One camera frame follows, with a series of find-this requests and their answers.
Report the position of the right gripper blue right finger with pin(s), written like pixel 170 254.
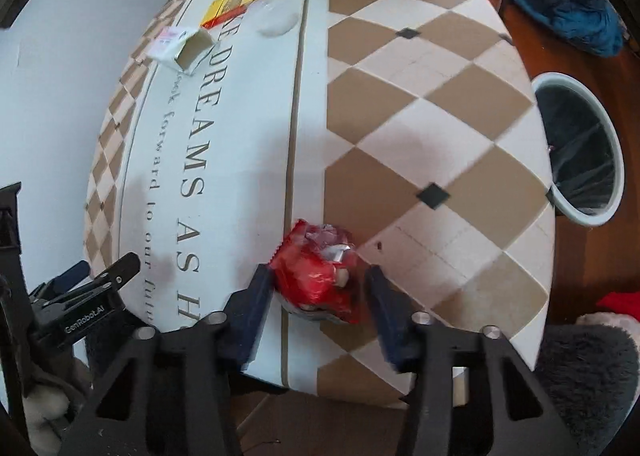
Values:
pixel 391 311

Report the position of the yellow red cardboard box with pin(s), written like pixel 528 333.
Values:
pixel 221 11

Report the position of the white round trash bin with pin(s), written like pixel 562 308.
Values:
pixel 587 163

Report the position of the small white carton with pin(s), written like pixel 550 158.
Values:
pixel 181 48

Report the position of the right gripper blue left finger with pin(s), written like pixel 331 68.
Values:
pixel 246 312

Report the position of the checkered tablecloth on table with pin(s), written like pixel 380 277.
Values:
pixel 411 124

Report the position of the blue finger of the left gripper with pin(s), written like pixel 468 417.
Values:
pixel 115 277
pixel 63 282

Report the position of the grey fuzzy slipper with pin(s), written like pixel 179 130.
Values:
pixel 590 370

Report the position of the red snack wrapper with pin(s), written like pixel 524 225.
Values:
pixel 314 271

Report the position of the red blanket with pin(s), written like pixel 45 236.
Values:
pixel 621 303

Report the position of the clear round plastic lid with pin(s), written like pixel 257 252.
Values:
pixel 274 18

